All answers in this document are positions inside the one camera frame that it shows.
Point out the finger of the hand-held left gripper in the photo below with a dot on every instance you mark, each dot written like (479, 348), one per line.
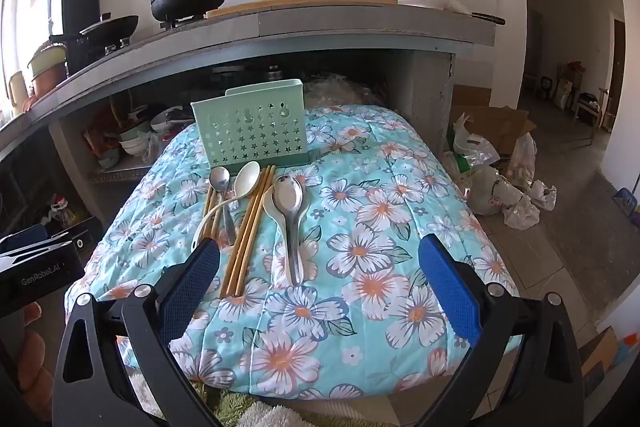
(25, 233)
(60, 241)

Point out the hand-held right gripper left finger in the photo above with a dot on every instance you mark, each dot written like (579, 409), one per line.
(192, 287)

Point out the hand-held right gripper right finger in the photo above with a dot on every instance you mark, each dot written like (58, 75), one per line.
(450, 292)

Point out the small metal spoon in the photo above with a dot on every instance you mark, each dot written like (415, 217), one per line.
(219, 179)

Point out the short white spoon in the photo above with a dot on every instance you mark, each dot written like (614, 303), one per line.
(270, 207)

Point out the large metal spoon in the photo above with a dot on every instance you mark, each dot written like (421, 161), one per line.
(289, 194)

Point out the green perforated utensil holder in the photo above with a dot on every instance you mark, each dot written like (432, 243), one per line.
(250, 127)

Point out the person's left hand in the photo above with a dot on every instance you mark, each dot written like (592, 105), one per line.
(32, 357)

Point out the cooking oil bottle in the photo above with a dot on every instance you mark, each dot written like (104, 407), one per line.
(62, 209)

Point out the metal shelf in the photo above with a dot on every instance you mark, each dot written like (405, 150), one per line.
(125, 169)

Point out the floral turquoise blanket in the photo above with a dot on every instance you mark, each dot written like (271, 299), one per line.
(350, 307)

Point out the crumpled clear plastic bag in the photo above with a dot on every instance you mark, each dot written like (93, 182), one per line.
(521, 213)
(542, 196)

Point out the plastic bag with red print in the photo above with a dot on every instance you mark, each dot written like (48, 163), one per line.
(495, 192)

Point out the stack of bowls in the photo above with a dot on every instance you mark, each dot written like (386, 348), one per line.
(137, 139)

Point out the cream jug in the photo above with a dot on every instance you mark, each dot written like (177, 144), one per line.
(17, 94)

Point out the white green plastic sack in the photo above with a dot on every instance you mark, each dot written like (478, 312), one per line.
(472, 147)

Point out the fluffy green white robe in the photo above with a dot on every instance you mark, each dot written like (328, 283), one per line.
(270, 412)

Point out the tall clear plastic bag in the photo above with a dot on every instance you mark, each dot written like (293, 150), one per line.
(522, 162)

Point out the brown pot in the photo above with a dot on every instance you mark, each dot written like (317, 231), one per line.
(50, 84)

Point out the cream enamel pot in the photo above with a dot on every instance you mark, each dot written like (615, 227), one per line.
(47, 59)

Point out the cardboard box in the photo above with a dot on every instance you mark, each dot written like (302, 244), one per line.
(495, 122)

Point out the blue dustpan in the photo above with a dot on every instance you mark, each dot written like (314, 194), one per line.
(625, 202)

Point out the black frying pan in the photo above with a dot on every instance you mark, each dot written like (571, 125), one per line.
(110, 27)

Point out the clear plastic bag of food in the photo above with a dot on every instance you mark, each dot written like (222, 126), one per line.
(345, 92)

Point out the wooden chair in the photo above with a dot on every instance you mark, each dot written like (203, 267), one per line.
(592, 107)

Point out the black rectangular box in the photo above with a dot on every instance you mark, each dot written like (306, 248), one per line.
(75, 2)

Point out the concrete kitchen counter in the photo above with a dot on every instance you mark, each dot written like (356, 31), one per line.
(350, 24)

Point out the wooden cutting board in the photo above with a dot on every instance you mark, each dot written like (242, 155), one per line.
(300, 4)

